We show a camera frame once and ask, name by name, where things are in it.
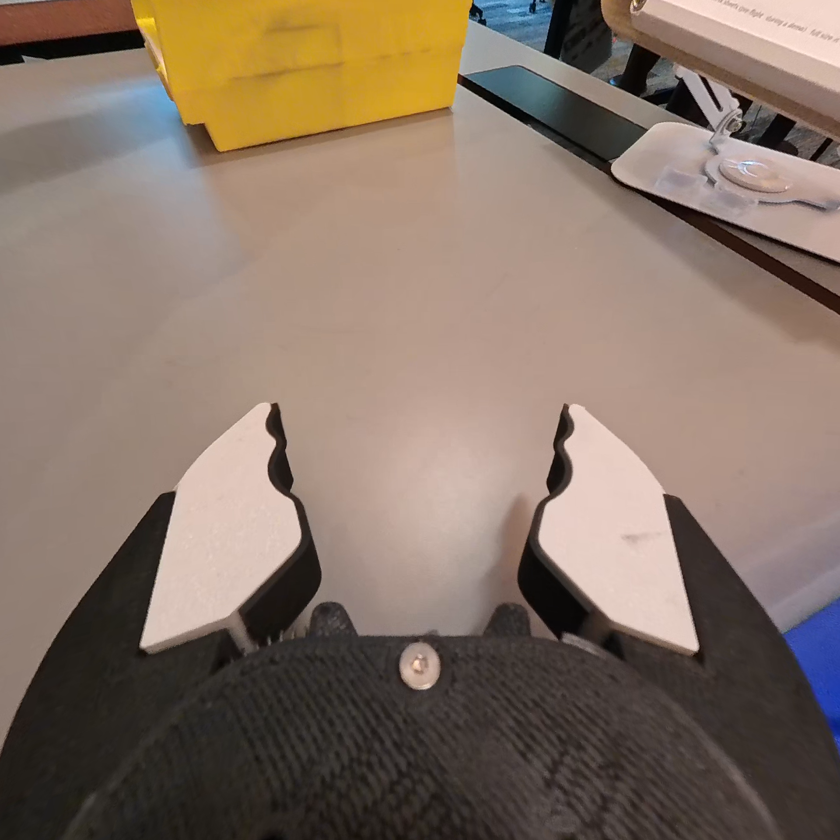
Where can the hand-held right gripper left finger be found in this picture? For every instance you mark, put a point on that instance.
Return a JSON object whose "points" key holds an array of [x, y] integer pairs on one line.
{"points": [[223, 518]]}

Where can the yellow plastic bin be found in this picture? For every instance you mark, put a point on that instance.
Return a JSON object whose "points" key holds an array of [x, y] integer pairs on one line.
{"points": [[295, 65]]}

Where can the blue plastic bin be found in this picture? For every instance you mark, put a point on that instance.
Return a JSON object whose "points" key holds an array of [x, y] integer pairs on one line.
{"points": [[820, 669]]}

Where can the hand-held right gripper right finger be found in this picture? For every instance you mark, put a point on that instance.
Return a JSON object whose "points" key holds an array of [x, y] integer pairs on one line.
{"points": [[610, 525]]}

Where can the white sign stand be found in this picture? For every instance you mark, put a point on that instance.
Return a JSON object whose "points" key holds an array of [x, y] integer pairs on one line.
{"points": [[656, 164]]}

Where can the dark chair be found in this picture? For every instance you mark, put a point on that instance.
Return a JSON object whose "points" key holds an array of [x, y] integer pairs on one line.
{"points": [[577, 33]]}

